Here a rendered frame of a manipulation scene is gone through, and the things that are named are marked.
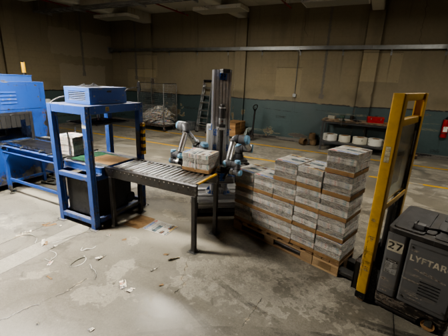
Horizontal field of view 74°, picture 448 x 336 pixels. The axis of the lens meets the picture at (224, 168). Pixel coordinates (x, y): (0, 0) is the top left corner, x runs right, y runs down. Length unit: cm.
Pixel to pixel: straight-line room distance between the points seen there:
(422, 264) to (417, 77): 752
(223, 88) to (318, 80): 610
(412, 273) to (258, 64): 868
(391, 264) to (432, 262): 30
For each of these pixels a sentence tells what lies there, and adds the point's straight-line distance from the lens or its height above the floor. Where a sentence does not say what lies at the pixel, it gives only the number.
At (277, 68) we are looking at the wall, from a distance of 1036.
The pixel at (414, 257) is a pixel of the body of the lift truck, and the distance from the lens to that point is 291.
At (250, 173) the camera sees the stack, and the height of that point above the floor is 81.
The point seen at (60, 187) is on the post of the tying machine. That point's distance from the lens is 447.
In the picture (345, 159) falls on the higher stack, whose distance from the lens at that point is 302.
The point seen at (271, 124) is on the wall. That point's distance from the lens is 1046.
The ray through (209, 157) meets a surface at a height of 101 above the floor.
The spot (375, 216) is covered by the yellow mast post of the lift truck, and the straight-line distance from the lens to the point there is 283.
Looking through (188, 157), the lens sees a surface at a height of 97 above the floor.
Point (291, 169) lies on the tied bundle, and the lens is 330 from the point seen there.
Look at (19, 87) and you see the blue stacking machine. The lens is 603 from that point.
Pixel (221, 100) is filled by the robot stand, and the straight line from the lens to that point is 426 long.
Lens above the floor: 190
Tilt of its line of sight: 16 degrees down
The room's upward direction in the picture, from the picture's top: 2 degrees clockwise
